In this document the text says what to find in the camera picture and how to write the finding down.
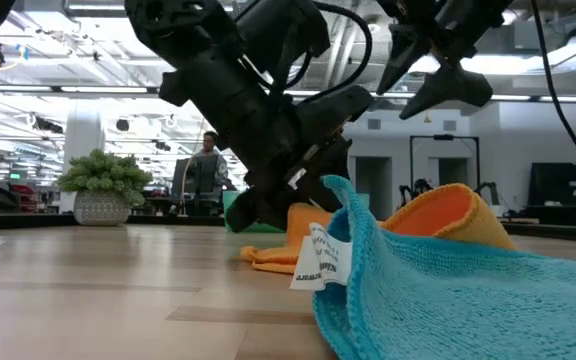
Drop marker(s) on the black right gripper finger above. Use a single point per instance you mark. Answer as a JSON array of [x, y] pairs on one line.
[[458, 87], [403, 50]]

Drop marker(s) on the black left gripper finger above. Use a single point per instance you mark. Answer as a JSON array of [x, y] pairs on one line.
[[318, 195], [335, 157]]

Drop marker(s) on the orange microfiber towel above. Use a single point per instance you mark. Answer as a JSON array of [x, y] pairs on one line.
[[433, 210]]

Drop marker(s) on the blue microfiber towel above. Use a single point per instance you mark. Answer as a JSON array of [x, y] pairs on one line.
[[468, 300]]

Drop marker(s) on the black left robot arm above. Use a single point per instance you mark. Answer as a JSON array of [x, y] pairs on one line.
[[188, 20]]

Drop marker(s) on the black background robot arm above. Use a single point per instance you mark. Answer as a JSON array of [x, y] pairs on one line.
[[418, 187], [490, 190]]

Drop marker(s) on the teal translucent plastic basket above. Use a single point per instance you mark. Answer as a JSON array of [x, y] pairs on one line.
[[232, 200]]

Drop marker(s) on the black round ceiling speaker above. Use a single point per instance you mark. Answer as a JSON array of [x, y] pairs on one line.
[[122, 125]]

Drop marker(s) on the black monitor on desk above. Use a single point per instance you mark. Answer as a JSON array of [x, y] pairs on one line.
[[563, 182]]

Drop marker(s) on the artificial plant in patterned pot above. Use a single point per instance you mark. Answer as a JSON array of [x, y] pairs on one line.
[[100, 200]]

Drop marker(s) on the black stand frame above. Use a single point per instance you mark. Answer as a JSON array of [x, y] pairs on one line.
[[443, 136]]

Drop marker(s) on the black aluminium table frame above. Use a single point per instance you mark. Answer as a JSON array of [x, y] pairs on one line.
[[18, 220]]

